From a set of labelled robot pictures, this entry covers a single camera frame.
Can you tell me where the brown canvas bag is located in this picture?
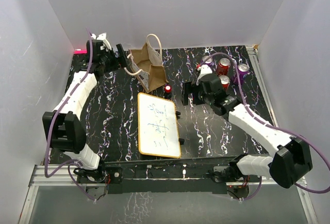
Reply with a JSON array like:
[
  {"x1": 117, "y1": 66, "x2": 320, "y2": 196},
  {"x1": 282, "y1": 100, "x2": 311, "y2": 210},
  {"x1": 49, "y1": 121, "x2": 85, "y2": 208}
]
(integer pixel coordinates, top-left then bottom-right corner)
[{"x1": 126, "y1": 33, "x2": 169, "y2": 93}]

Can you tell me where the red can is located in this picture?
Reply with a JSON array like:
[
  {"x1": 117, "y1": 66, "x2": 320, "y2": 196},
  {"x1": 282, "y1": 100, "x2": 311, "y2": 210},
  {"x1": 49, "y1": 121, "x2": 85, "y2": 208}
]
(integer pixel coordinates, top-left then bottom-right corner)
[{"x1": 216, "y1": 58, "x2": 230, "y2": 76}]

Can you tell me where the purple fanta can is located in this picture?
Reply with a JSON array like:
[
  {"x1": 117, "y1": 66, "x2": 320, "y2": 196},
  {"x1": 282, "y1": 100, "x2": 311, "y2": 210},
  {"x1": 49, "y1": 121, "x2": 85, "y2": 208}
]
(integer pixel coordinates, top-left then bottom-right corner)
[{"x1": 202, "y1": 56, "x2": 213, "y2": 68}]

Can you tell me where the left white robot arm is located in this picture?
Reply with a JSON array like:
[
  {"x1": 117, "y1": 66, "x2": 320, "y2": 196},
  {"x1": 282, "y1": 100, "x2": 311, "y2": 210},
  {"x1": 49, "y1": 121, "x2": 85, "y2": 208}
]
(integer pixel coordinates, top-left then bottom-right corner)
[{"x1": 42, "y1": 38, "x2": 127, "y2": 182}]

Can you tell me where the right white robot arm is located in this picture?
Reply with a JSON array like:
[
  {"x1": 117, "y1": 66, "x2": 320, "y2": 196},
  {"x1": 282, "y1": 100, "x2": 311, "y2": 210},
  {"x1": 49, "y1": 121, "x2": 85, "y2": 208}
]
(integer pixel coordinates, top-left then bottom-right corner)
[{"x1": 181, "y1": 73, "x2": 312, "y2": 188}]

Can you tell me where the pink tape strip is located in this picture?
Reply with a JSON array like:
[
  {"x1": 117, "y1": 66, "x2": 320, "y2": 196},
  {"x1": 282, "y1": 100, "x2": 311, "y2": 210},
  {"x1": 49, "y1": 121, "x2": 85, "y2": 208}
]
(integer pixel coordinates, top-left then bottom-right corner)
[{"x1": 74, "y1": 49, "x2": 87, "y2": 55}]

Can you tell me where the black board clip lower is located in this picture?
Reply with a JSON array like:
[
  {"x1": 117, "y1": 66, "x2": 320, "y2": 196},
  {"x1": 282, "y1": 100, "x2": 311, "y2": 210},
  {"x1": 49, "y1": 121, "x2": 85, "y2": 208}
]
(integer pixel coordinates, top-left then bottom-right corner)
[{"x1": 179, "y1": 138, "x2": 185, "y2": 145}]

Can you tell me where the white dry-erase board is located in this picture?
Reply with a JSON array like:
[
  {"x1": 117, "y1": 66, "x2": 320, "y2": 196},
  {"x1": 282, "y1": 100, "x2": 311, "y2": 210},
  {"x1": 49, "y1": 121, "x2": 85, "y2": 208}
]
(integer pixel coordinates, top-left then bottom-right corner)
[{"x1": 138, "y1": 93, "x2": 181, "y2": 159}]

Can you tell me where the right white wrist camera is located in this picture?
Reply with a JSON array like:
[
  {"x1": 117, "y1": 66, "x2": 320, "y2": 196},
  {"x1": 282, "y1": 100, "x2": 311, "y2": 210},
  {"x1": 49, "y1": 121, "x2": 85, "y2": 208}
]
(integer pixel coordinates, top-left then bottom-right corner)
[{"x1": 197, "y1": 64, "x2": 212, "y2": 81}]

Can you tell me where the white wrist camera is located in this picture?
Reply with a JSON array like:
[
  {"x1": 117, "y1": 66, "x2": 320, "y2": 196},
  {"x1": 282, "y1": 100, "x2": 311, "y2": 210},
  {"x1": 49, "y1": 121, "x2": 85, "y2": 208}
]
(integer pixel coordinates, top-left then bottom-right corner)
[
  {"x1": 197, "y1": 64, "x2": 212, "y2": 81},
  {"x1": 91, "y1": 32, "x2": 112, "y2": 51}
]

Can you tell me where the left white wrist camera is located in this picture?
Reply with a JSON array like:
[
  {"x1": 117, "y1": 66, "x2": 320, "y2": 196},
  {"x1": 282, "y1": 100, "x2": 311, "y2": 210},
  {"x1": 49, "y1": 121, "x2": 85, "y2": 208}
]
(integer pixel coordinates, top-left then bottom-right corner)
[{"x1": 91, "y1": 32, "x2": 112, "y2": 51}]

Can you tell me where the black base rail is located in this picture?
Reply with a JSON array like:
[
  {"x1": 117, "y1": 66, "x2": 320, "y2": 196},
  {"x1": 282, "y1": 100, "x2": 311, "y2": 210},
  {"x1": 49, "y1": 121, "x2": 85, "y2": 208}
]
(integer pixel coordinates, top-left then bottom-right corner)
[{"x1": 73, "y1": 156, "x2": 261, "y2": 195}]

